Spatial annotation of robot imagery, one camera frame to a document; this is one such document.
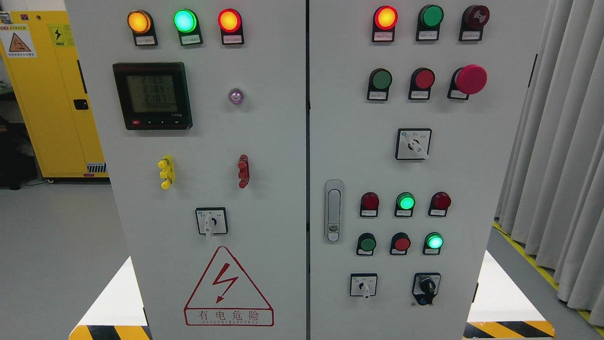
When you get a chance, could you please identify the white rotary selector switch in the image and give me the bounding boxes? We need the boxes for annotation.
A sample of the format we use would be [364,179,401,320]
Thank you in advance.
[349,273,378,299]
[394,128,432,161]
[195,207,229,238]

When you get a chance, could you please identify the grey electrical control cabinet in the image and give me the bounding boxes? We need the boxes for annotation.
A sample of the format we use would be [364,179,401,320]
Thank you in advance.
[65,0,550,340]

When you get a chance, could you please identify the dark red indicator lamp left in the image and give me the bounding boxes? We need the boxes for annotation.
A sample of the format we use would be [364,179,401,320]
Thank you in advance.
[360,192,380,218]

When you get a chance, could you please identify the dark red indicator lamp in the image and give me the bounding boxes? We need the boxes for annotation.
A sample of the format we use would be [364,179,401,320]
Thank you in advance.
[428,191,452,217]
[360,192,380,218]

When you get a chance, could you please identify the small clear signal lamp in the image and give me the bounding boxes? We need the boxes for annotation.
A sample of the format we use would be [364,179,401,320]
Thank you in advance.
[228,88,244,105]

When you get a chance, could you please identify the green lit indicator lamp middle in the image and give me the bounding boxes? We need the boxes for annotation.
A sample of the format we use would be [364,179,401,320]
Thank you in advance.
[394,192,416,218]

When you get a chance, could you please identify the green lit indicator lamp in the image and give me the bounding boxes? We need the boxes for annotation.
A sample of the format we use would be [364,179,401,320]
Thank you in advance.
[173,8,203,46]
[394,192,416,218]

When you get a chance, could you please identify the green push button upper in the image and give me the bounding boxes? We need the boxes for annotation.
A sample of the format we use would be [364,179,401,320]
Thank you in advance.
[366,68,393,101]

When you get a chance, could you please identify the red push button lower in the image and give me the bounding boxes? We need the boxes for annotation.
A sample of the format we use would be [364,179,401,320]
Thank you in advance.
[390,232,411,255]

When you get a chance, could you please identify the red push button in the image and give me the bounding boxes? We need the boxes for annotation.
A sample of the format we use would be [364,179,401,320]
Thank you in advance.
[408,68,435,101]
[390,232,411,255]

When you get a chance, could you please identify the dark red indicator lamp right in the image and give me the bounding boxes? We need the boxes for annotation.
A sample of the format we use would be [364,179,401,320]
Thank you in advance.
[428,191,452,217]

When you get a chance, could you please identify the red electric hazard warning sticker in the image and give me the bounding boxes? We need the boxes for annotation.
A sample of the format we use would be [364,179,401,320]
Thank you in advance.
[184,246,274,327]

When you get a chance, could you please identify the green lit push button lower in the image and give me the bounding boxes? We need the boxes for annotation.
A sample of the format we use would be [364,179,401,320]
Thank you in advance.
[421,232,444,255]

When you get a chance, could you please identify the red push button upper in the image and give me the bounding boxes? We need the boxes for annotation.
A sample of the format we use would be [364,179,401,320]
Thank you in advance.
[408,68,435,101]

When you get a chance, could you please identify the black digital power meter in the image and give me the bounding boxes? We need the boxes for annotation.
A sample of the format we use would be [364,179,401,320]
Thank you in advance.
[112,61,193,130]

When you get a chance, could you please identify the red lit indicator lamp left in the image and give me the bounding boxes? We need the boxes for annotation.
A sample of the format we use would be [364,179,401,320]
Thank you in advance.
[218,8,244,45]

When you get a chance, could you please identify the red lit indicator lamp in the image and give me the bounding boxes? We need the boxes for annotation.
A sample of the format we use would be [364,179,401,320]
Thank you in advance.
[371,6,398,43]
[218,8,244,45]

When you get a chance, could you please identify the red lit indicator lamp right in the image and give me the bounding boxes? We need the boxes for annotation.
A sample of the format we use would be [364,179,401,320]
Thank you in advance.
[371,6,398,43]

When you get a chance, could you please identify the green lit indicator lamp left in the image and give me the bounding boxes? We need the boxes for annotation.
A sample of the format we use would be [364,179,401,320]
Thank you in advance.
[173,8,203,46]

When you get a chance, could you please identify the red mushroom emergency stop button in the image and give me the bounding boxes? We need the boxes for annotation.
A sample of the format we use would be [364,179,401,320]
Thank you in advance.
[447,64,487,100]

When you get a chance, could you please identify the green unlit indicator lamp top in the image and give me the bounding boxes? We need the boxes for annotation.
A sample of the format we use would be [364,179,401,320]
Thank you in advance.
[415,4,444,42]

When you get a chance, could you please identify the orange indicator lamp top left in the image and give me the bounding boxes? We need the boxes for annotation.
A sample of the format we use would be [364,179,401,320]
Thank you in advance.
[127,9,158,46]

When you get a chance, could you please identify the dark red buzzer alarm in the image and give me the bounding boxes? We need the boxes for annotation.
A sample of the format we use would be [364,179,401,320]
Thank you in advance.
[459,5,490,42]

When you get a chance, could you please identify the left white base hazard stripes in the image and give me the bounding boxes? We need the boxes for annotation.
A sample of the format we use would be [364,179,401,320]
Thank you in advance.
[68,258,152,340]

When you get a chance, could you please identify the white base hazard stripes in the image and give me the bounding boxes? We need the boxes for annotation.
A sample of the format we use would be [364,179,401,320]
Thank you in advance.
[462,252,556,340]
[68,258,152,340]

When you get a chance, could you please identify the right white base hazard stripes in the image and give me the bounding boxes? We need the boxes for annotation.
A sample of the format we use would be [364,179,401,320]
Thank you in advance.
[462,252,556,340]

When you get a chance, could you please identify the grey pleated curtain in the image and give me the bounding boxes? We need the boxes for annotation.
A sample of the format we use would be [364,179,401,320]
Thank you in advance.
[495,0,604,326]

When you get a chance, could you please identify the yellow safety storage cabinet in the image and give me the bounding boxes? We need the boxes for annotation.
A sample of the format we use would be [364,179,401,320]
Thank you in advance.
[0,11,108,179]

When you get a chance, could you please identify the silver cabinet door handle lock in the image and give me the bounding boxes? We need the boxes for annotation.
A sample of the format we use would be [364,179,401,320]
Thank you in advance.
[324,180,344,243]

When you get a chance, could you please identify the black knob selector switch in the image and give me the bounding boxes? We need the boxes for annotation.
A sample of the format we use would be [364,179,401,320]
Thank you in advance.
[412,272,441,306]

